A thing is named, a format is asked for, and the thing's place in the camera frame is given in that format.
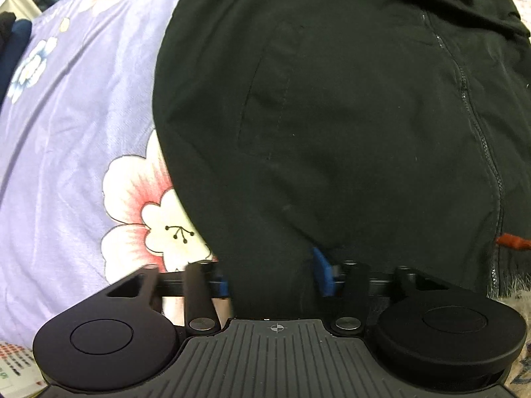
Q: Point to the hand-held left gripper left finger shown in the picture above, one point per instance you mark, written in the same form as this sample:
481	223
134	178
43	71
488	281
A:
220	287

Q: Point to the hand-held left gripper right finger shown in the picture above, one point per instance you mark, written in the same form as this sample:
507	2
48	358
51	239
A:
323	273

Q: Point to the black zip jacket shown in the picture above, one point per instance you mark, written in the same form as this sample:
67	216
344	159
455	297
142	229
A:
332	132

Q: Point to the navy folded clothes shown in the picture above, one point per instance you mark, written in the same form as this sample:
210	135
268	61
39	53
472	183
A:
16	49

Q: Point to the black folded clothes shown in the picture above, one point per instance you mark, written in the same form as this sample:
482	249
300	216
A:
5	27

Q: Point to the beige fuzzy blanket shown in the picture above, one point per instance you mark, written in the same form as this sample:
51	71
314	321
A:
516	298

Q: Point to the purple floral bed sheet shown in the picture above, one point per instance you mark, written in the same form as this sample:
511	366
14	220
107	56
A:
62	153

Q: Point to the printed paper sheet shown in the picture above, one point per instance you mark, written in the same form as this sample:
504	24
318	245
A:
16	367

